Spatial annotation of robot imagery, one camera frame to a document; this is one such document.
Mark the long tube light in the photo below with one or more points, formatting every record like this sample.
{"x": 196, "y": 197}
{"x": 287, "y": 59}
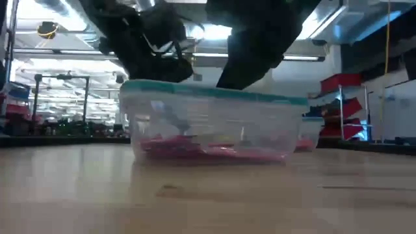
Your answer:
{"x": 302, "y": 58}

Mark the black background stand frame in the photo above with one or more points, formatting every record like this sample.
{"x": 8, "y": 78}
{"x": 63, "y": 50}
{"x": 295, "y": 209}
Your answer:
{"x": 37, "y": 94}

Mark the red storage bin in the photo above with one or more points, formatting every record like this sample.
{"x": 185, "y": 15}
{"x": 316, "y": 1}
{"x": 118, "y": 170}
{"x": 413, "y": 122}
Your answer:
{"x": 341, "y": 132}
{"x": 351, "y": 109}
{"x": 341, "y": 81}

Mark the small ceiling camera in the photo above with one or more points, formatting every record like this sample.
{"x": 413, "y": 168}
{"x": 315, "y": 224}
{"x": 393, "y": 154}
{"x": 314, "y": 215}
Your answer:
{"x": 119, "y": 78}

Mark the cluttered storage shelf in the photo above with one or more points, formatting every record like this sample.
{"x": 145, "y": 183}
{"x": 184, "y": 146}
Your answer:
{"x": 16, "y": 112}

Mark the ceiling light panel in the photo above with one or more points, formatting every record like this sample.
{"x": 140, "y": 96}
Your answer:
{"x": 214, "y": 32}

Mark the metal shelf rack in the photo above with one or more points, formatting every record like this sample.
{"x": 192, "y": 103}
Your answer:
{"x": 341, "y": 110}

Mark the large clear plastic container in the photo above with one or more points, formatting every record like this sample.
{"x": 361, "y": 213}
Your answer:
{"x": 211, "y": 123}
{"x": 310, "y": 133}

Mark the long red candy packet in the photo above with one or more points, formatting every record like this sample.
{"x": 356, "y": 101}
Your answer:
{"x": 247, "y": 154}
{"x": 169, "y": 148}

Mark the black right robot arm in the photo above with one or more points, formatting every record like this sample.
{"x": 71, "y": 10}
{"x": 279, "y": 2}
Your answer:
{"x": 260, "y": 9}

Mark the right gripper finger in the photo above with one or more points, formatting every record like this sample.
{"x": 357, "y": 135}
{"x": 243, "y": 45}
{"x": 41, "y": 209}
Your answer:
{"x": 240, "y": 76}

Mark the small dark wall box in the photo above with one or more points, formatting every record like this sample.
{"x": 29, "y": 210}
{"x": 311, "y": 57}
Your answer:
{"x": 197, "y": 77}

